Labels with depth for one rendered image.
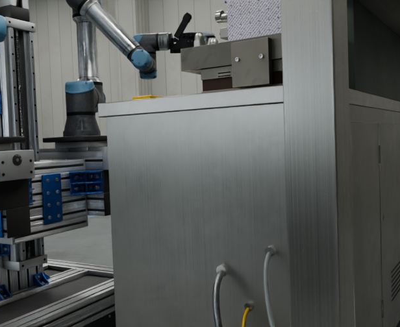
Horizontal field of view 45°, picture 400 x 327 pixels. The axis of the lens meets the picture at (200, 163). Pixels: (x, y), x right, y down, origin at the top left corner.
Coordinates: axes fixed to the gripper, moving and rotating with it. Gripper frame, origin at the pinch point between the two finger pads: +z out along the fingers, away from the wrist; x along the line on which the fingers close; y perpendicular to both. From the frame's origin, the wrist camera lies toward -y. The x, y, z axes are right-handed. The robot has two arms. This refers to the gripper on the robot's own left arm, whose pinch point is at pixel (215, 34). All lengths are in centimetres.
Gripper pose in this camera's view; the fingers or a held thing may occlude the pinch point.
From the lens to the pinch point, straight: 214.6
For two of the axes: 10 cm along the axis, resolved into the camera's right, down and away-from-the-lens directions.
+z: 10.0, -0.3, -0.7
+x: -0.6, 1.8, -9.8
